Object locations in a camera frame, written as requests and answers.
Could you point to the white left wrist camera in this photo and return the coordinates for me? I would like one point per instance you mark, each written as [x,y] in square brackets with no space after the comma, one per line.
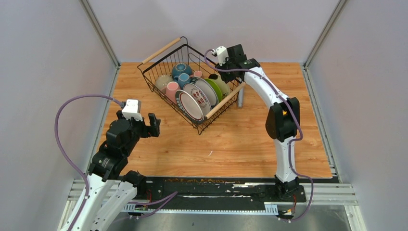
[131,110]

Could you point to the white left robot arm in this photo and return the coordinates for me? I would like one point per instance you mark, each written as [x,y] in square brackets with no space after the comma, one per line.
[108,193]

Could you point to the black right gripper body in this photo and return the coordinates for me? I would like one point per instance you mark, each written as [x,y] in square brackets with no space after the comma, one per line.
[228,76]

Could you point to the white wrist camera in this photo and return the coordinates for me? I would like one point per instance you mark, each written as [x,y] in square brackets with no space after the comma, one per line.
[131,110]
[222,54]

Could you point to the grey cylindrical handle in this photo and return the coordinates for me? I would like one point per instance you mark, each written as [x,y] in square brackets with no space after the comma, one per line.
[240,98]

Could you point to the pink cup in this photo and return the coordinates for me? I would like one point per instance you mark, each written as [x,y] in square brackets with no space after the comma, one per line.
[171,89]

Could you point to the white plate dark striped rim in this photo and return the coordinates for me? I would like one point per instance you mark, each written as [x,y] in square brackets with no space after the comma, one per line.
[189,107]

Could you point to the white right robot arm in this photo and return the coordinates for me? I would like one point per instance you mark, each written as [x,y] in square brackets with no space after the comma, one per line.
[283,119]

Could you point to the beige ceramic bowl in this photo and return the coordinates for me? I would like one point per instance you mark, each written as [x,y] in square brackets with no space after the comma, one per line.
[162,82]

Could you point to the dark blue ceramic bowl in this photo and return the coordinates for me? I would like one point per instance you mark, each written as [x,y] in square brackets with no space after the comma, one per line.
[181,68]

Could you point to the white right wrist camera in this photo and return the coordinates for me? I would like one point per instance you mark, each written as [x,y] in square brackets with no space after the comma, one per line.
[222,54]

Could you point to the white plate red characters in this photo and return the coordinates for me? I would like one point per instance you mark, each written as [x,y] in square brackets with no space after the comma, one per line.
[199,96]

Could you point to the white plate green lettered rim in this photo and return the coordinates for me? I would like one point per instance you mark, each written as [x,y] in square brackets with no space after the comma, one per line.
[206,89]

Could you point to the cream plate black splotch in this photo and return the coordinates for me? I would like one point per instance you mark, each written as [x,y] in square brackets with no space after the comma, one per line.
[225,89]

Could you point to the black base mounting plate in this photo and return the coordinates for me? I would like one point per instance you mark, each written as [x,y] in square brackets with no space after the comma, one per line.
[234,194]

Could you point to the lime green plate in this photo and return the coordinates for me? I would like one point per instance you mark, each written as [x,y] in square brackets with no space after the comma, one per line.
[216,88]

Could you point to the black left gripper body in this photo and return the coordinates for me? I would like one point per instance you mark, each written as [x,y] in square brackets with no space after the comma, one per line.
[139,129]

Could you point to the black wire dish rack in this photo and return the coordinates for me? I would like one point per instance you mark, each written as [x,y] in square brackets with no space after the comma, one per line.
[179,51]

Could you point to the small mauve cup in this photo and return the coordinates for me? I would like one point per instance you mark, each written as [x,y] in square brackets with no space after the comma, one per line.
[198,73]

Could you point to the light blue mug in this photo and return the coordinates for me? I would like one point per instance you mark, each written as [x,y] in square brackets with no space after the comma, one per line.
[182,79]

